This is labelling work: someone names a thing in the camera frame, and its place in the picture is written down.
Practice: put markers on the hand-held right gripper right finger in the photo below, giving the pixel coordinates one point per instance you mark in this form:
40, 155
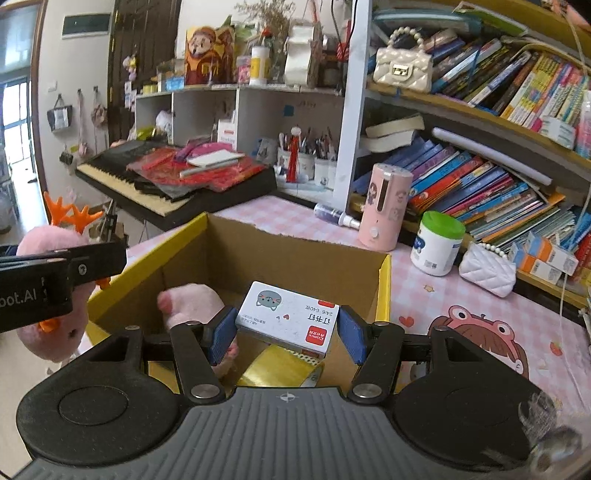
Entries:
351, 334

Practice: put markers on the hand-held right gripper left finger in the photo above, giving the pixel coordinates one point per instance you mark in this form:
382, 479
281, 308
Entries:
221, 334

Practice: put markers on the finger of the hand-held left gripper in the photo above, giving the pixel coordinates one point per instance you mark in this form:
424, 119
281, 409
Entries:
99, 265

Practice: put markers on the pink plush toy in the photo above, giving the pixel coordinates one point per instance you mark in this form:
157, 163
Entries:
64, 342

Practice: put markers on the yellow tape roll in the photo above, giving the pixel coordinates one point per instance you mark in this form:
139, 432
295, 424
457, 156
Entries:
277, 369

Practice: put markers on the white staple box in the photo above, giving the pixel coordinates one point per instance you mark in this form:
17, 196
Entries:
286, 314

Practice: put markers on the yellow cardboard box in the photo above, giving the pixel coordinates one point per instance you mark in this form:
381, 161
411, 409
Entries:
295, 249

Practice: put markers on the black electronic keyboard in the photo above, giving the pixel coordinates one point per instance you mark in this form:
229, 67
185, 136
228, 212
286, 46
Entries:
138, 203

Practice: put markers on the white canister with green lid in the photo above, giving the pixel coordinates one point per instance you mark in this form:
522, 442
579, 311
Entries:
436, 249

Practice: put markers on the small spray bottle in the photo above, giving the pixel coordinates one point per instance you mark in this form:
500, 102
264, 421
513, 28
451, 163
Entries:
330, 213

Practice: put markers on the pink humidifier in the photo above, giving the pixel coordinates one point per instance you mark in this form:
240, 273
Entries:
383, 207

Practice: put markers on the white quilted purse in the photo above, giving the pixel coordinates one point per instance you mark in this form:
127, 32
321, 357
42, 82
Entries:
487, 270

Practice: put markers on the hanging tote bag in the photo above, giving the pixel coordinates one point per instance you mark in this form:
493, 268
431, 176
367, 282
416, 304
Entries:
60, 117

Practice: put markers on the white pen holders with pens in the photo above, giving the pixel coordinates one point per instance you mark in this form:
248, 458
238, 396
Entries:
307, 161

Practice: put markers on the row of colourful books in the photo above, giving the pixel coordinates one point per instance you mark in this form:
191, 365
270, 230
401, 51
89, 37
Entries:
480, 184

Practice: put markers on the dark wooden door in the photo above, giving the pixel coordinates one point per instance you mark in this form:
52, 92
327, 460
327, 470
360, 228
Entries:
143, 69

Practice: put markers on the orange and blue boxes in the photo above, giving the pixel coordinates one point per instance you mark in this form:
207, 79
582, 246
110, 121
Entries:
549, 258

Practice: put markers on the bookshelf with wooden shelves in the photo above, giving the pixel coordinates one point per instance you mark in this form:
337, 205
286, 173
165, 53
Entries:
355, 115

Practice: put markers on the white side shelf cabinet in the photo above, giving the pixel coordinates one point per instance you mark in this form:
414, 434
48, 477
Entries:
258, 110

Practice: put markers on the fortune god figure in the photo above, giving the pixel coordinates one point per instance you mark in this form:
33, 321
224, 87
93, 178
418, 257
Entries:
207, 55

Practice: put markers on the white bottle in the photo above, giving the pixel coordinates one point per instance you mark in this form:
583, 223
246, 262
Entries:
259, 67

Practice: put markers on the white ribbon roll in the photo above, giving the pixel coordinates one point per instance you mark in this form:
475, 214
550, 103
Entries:
300, 55

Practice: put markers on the row of tall thin books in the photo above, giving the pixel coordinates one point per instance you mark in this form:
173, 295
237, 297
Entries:
521, 78

